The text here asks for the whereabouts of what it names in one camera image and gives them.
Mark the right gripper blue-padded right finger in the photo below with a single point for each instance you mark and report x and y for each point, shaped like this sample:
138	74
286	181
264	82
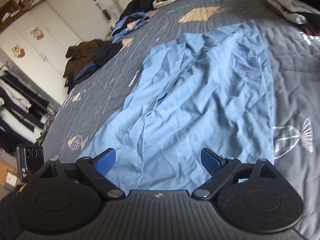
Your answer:
222	173

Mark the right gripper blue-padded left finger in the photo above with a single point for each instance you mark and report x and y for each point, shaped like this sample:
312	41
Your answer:
93	173

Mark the light blue garment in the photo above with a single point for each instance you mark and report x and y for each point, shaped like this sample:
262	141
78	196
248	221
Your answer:
211	90

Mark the hanging clothes rack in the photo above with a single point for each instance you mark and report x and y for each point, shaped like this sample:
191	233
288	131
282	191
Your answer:
25	115

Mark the black clothes pile on bed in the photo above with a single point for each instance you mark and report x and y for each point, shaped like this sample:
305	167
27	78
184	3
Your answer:
106	51

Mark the folded clothes stack right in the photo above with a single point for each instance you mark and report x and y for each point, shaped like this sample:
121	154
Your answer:
302	13

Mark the folded navy blue garment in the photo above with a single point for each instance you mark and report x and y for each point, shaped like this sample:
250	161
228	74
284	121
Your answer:
86	72

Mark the brown jacket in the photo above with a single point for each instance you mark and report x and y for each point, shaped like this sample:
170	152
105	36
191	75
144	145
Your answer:
79	56

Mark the white wardrobe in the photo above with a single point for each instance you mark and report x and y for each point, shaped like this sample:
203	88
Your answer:
41	61

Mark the grey quilted bedspread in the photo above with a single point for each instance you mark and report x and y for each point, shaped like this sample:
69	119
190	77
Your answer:
294	60

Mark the cartoon rabbit sticker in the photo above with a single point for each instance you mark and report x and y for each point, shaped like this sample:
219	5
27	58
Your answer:
37	33

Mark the blue patterned crumpled garment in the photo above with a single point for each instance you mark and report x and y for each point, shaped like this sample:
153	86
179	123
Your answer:
130	23

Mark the cardboard box on wardrobe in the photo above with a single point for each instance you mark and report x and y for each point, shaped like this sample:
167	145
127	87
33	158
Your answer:
28	4

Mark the black phone camera device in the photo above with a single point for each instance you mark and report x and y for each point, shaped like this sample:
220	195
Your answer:
29	160

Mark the black device on wall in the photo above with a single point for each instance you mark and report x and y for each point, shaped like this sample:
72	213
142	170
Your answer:
106	14

